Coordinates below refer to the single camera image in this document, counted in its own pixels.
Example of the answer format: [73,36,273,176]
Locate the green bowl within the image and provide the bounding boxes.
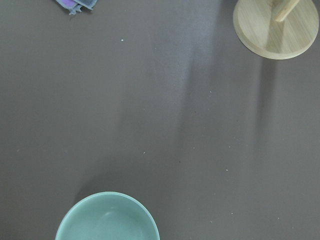
[55,191,160,240]

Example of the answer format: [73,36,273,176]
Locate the grey folded cloth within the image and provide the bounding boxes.
[73,0,97,10]

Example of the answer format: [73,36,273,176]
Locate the purple cloth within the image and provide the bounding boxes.
[56,0,82,15]

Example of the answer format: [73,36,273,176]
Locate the wooden mug tree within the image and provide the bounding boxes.
[233,0,320,60]

